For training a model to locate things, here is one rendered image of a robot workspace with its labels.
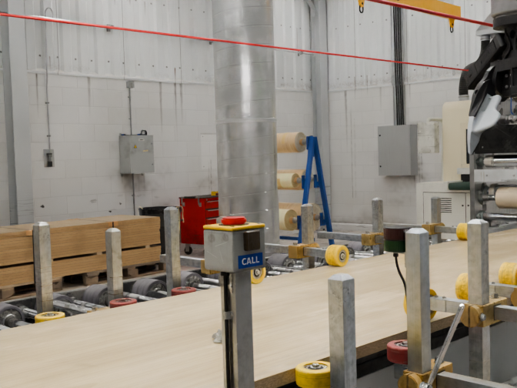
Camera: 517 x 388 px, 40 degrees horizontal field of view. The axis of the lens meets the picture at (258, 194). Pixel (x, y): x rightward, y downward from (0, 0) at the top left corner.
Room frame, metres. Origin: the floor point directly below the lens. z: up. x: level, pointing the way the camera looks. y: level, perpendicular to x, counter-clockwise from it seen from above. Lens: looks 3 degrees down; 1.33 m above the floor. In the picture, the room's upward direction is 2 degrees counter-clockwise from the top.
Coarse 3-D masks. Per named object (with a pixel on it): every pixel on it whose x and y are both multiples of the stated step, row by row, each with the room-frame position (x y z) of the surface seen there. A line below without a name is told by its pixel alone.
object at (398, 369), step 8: (400, 368) 1.54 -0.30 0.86; (400, 376) 1.54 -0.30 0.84; (440, 376) 1.47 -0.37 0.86; (448, 376) 1.46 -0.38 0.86; (456, 376) 1.46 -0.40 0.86; (464, 376) 1.46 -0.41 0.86; (440, 384) 1.47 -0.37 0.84; (448, 384) 1.46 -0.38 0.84; (456, 384) 1.45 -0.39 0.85; (464, 384) 1.43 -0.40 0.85; (472, 384) 1.42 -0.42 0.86; (480, 384) 1.41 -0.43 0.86; (488, 384) 1.40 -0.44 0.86; (496, 384) 1.40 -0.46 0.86; (504, 384) 1.40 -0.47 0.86
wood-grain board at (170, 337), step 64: (384, 256) 2.92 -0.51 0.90; (448, 256) 2.87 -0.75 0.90; (512, 256) 2.81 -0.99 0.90; (64, 320) 1.92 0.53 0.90; (128, 320) 1.89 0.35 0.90; (192, 320) 1.87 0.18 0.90; (256, 320) 1.85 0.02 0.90; (320, 320) 1.82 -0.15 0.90; (384, 320) 1.80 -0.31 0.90; (448, 320) 1.83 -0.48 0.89; (0, 384) 1.37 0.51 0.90; (64, 384) 1.36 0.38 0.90; (128, 384) 1.35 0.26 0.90; (192, 384) 1.33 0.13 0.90; (256, 384) 1.35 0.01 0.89
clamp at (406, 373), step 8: (432, 360) 1.54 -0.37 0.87; (432, 368) 1.49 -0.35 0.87; (440, 368) 1.49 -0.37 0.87; (448, 368) 1.51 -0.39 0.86; (408, 376) 1.45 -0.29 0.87; (416, 376) 1.45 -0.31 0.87; (424, 376) 1.45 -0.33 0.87; (400, 384) 1.46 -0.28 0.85; (408, 384) 1.45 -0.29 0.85; (416, 384) 1.43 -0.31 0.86; (432, 384) 1.47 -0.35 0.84
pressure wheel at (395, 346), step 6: (390, 342) 1.57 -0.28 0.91; (396, 342) 1.57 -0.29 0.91; (402, 342) 1.55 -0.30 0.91; (390, 348) 1.53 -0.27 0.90; (396, 348) 1.52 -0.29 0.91; (402, 348) 1.52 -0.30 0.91; (390, 354) 1.53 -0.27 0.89; (396, 354) 1.52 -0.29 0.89; (402, 354) 1.51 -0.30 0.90; (390, 360) 1.53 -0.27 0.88; (396, 360) 1.52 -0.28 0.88; (402, 360) 1.51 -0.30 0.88
